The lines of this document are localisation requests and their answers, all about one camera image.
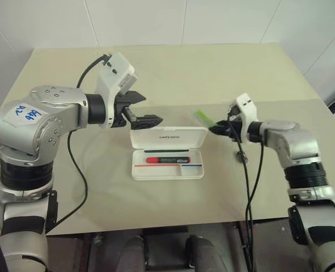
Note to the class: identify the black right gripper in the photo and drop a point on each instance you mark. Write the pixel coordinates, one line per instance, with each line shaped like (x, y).
(233, 126)

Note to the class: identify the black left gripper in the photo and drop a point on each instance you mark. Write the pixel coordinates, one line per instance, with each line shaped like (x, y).
(119, 113)

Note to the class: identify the green marker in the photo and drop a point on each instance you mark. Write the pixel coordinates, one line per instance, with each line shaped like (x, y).
(202, 117)

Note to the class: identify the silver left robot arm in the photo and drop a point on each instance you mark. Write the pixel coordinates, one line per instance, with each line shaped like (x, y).
(56, 113)

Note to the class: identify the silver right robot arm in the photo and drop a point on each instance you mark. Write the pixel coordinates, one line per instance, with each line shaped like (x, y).
(297, 141)

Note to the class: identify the red marker with black label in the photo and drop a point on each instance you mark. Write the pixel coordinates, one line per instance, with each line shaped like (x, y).
(167, 160)

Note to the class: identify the white open pencil case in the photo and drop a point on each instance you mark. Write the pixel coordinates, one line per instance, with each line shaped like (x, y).
(167, 173)

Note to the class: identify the white label with blue writing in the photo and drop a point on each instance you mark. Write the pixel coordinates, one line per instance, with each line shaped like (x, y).
(24, 114)

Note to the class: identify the dark rounded shape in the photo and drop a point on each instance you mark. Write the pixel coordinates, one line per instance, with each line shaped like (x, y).
(201, 253)

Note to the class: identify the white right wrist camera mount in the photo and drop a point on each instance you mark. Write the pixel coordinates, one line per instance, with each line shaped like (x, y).
(248, 109)

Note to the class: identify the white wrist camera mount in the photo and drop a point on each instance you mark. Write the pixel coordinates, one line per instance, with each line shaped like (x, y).
(113, 85)
(248, 109)

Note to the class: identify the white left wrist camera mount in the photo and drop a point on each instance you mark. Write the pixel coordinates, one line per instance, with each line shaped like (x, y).
(113, 85)

